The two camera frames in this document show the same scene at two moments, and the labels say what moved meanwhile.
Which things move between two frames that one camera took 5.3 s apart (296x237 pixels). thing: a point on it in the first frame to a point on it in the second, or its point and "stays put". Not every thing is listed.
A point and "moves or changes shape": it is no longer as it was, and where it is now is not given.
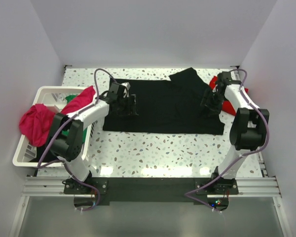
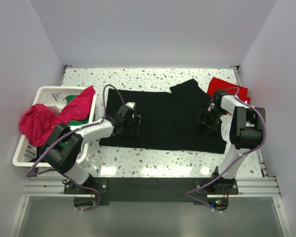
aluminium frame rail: (40, 186) stays put
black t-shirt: (172, 106) moves or changes shape
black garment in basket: (49, 156) stays put
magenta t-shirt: (35, 120) stays put
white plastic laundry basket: (55, 97) stays put
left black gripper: (128, 105) to (133, 125)
